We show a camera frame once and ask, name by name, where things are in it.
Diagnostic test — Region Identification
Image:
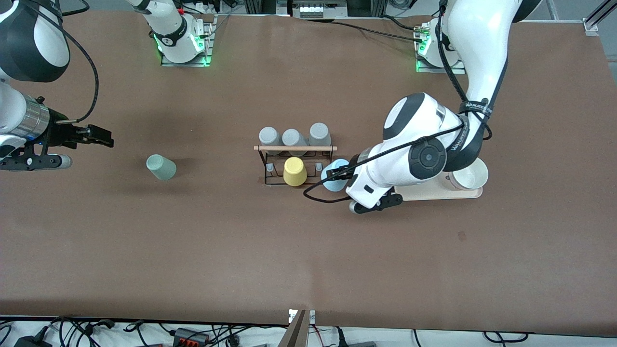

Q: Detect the black box with orange connectors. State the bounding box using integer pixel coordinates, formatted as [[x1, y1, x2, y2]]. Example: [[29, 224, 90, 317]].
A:
[[173, 328, 211, 347]]

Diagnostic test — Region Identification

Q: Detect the pale green plastic cup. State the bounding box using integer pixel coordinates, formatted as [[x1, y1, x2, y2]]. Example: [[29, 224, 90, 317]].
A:
[[146, 154, 177, 181]]

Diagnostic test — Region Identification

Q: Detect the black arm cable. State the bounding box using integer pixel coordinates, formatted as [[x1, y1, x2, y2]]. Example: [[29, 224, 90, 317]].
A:
[[303, 0, 495, 204], [19, 0, 100, 125]]

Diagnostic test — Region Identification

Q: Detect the white bowl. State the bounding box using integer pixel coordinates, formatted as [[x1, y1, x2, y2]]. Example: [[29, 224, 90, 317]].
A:
[[448, 157, 489, 190]]

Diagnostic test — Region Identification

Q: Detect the wooden stand post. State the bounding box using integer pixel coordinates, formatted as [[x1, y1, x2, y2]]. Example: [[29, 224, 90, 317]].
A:
[[277, 310, 308, 347]]

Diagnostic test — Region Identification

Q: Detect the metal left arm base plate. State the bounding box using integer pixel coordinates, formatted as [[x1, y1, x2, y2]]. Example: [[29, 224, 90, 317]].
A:
[[416, 22, 467, 75]]

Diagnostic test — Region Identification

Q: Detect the yellow plastic cup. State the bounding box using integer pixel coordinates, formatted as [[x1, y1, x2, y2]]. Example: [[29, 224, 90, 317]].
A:
[[283, 157, 308, 187]]

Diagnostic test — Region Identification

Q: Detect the black cable on table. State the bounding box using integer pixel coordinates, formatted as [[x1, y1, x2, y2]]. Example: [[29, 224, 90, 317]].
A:
[[333, 18, 427, 43]]

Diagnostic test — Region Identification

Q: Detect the light blue plastic cup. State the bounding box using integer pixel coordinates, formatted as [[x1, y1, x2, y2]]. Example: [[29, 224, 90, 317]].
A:
[[321, 159, 351, 192]]

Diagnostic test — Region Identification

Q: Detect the beige plastic tray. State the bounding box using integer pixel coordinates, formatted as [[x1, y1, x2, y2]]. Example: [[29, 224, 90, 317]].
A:
[[394, 186, 483, 200]]

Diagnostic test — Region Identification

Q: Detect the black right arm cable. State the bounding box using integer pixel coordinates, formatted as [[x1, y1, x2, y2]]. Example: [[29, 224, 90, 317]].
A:
[[19, 0, 100, 125]]

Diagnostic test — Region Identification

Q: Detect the grey plastic cup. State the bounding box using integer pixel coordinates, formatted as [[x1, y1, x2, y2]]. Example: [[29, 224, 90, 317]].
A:
[[259, 126, 282, 156], [282, 128, 309, 157], [308, 122, 332, 147]]

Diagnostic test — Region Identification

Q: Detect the aluminium frame stand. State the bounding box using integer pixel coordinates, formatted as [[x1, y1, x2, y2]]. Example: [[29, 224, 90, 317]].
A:
[[243, 0, 386, 17]]

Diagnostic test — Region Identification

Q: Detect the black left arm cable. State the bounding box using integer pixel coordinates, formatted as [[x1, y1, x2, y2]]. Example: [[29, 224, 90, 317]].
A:
[[303, 0, 495, 204]]

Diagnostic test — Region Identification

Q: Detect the black wire cup rack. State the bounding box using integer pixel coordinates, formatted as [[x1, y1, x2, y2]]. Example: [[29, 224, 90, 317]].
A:
[[254, 144, 338, 187]]

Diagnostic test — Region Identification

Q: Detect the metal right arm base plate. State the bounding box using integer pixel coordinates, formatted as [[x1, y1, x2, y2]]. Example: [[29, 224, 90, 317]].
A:
[[160, 14, 214, 67]]

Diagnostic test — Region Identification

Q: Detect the black cable loop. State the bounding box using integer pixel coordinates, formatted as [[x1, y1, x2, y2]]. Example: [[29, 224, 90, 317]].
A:
[[483, 331, 529, 344]]

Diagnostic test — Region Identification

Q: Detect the aluminium rail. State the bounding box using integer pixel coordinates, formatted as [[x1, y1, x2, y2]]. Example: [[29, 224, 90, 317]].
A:
[[583, 0, 617, 37]]

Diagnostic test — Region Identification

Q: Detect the black power adapter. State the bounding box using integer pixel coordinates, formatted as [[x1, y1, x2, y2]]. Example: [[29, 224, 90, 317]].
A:
[[13, 336, 54, 347]]

